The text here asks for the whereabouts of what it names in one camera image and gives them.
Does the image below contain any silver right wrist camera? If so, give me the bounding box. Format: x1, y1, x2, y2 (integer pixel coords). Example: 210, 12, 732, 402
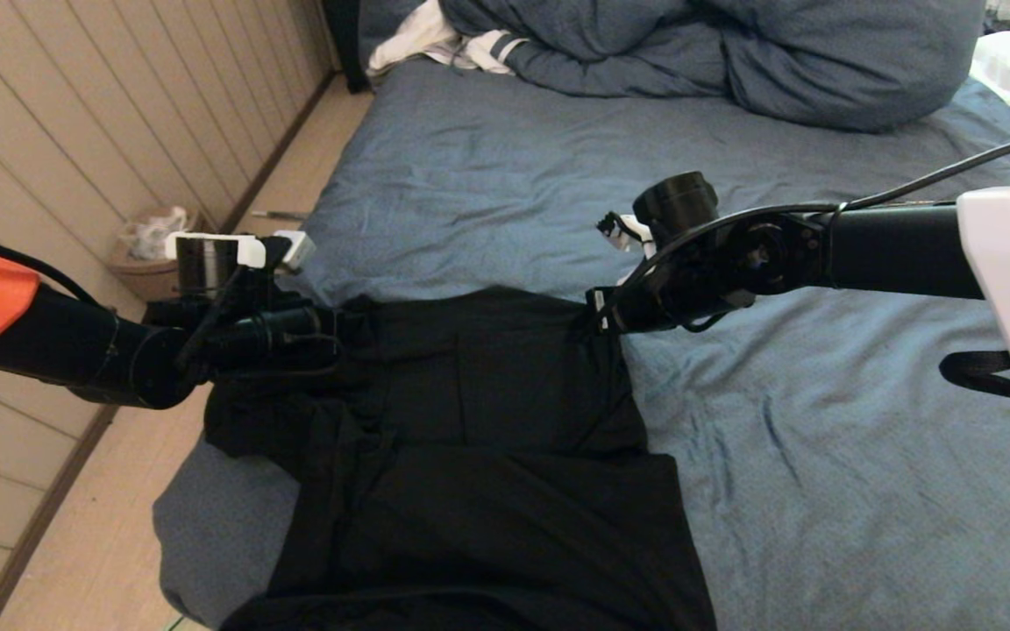
597, 210, 655, 255

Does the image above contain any brown trash bin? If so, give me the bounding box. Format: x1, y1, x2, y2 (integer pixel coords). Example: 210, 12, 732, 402
108, 206, 208, 303

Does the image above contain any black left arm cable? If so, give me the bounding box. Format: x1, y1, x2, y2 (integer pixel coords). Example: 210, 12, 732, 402
0, 232, 103, 308

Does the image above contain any black flat strap loop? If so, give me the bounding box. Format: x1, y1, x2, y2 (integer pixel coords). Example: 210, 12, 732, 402
939, 351, 1010, 404

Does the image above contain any black printed t-shirt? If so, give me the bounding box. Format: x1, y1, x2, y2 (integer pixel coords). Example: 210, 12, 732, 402
203, 285, 718, 631

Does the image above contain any blue bunched duvet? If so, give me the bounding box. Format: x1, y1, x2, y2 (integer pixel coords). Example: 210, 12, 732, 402
435, 0, 985, 134

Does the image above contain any black bedside furniture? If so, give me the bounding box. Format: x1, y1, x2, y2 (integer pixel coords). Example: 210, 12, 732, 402
321, 0, 372, 96

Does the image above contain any clear plastic bin bag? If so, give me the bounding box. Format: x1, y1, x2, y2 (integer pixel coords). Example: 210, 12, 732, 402
119, 206, 190, 262

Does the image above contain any white striped garment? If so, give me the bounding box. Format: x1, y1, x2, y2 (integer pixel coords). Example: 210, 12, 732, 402
368, 0, 528, 78

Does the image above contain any bed with blue sheet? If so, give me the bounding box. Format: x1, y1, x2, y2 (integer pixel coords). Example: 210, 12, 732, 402
153, 60, 1010, 631

